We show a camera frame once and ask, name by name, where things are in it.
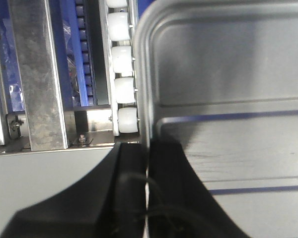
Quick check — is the left white roller track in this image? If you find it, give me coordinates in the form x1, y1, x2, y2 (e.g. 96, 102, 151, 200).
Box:
99, 0, 139, 136

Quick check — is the steel left divider rail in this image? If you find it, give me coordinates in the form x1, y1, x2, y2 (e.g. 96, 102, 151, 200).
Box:
8, 0, 68, 151

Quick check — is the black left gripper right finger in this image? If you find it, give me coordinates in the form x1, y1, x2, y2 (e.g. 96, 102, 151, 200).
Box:
148, 142, 248, 238

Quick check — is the silver metal tray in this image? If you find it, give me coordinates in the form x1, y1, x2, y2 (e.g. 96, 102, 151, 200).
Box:
134, 0, 298, 238

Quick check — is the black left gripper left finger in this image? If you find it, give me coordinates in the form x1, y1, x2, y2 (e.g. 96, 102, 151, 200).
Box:
1, 143, 146, 238

